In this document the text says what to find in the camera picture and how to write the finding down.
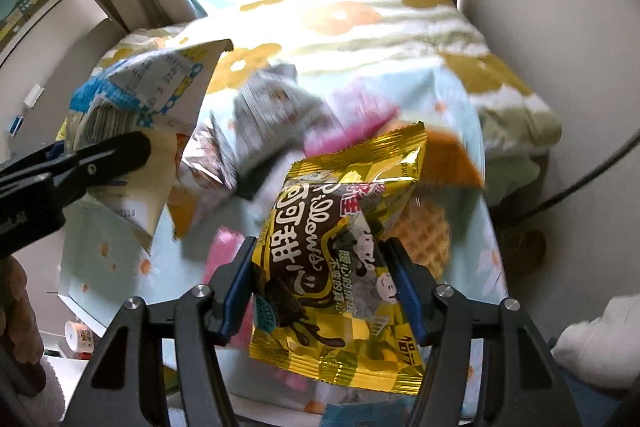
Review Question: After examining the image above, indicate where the pink white snack packet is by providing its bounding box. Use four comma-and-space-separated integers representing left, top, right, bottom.
303, 89, 399, 157

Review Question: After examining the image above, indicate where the yellow orange snack packet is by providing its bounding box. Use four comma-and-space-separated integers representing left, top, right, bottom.
167, 117, 236, 239

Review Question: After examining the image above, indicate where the striped floral duvet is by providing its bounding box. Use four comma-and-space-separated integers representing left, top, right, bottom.
99, 0, 562, 157

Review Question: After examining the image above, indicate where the white blue snack packet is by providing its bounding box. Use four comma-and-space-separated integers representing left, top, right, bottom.
63, 39, 233, 249

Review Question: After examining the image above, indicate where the person's left hand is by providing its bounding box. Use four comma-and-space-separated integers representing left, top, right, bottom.
1, 256, 47, 398

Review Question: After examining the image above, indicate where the grey white snack packet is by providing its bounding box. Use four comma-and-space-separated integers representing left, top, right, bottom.
233, 64, 323, 176

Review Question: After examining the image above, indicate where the white wall switch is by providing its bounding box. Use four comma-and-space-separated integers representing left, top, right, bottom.
23, 83, 43, 109

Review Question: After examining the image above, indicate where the light blue daisy tablecloth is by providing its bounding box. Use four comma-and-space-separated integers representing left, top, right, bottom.
58, 61, 508, 424

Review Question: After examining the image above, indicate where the black cable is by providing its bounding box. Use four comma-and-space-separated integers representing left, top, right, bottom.
514, 133, 640, 223

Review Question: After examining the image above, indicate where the orange waffle snack packet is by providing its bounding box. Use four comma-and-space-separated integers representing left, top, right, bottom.
385, 128, 484, 281

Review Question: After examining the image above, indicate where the framed landscape picture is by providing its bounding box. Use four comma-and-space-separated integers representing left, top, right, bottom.
0, 0, 62, 64

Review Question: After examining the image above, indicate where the gold chocolate snack packet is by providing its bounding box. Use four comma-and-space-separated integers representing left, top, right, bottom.
248, 122, 426, 395

